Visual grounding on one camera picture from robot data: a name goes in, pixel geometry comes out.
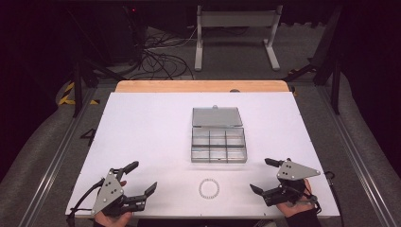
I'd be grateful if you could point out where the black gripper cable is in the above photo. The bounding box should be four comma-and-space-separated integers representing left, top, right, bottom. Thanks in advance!
65, 177, 106, 227
323, 170, 348, 227

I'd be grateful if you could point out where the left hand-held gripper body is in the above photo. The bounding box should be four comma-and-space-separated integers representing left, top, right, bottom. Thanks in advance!
91, 168, 148, 218

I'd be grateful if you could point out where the person's right hand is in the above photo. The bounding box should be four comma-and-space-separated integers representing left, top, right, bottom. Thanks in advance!
275, 178, 316, 218

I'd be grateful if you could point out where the yellow black hazard tape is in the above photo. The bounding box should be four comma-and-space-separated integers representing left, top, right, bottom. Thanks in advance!
58, 81, 101, 106

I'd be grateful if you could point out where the bundle of black floor cables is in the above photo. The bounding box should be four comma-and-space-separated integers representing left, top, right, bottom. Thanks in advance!
126, 29, 196, 80

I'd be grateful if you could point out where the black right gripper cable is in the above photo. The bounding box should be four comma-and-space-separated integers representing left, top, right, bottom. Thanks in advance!
323, 170, 348, 227

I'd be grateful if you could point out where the clear plastic compartment box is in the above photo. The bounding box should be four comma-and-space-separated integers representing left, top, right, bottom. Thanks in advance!
190, 105, 249, 165

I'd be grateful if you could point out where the black tripod stand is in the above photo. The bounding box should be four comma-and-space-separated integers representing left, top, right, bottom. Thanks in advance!
65, 9, 127, 119

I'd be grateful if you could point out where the person's left hand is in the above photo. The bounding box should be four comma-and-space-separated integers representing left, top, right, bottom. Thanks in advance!
94, 180, 133, 227

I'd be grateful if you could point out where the aluminium floor rail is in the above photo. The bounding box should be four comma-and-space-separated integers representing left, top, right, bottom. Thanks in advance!
18, 88, 97, 227
316, 84, 401, 227

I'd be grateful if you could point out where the black equipment cabinet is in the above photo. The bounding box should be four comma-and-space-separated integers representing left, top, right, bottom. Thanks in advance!
91, 2, 148, 65

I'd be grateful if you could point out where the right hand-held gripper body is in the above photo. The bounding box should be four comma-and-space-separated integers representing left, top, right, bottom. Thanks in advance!
261, 159, 322, 208

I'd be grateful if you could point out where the white metal stand frame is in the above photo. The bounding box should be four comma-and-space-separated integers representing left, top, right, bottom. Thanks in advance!
194, 4, 284, 72

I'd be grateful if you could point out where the white table mat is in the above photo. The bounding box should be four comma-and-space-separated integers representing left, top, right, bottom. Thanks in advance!
65, 91, 340, 219

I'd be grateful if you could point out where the white bead bracelet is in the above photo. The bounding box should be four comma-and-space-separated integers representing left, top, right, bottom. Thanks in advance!
198, 178, 220, 201

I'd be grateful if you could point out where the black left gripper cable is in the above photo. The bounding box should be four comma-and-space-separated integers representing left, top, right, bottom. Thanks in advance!
65, 177, 106, 227

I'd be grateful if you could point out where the black metal stand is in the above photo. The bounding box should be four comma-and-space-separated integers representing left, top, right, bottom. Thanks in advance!
283, 4, 344, 115

